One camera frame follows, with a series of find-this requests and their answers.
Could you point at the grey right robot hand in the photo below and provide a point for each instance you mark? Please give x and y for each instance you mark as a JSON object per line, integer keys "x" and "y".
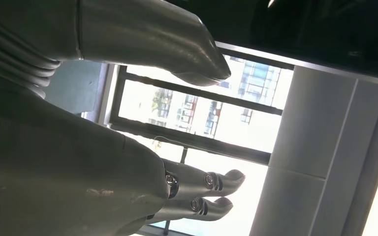
{"x": 62, "y": 179}

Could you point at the pale building outside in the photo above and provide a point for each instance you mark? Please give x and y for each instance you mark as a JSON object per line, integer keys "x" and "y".
{"x": 176, "y": 110}

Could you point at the blue glass building outside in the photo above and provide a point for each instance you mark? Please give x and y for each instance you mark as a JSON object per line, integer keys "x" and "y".
{"x": 257, "y": 81}

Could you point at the dark window frame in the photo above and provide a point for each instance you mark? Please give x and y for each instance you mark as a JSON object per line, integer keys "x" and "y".
{"x": 192, "y": 138}

